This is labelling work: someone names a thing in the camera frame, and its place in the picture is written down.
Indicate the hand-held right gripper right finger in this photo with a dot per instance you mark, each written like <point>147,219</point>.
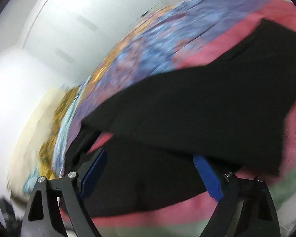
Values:
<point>209,177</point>

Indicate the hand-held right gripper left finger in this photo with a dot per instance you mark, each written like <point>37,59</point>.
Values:
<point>95,170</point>

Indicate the black pants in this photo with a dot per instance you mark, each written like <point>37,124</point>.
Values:
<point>187,103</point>

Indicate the cream mattress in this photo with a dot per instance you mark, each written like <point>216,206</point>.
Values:
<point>32,128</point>

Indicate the colourful printed blanket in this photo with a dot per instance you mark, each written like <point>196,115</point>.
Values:
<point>150,42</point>

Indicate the white wardrobe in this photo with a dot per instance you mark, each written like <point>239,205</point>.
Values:
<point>88,7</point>

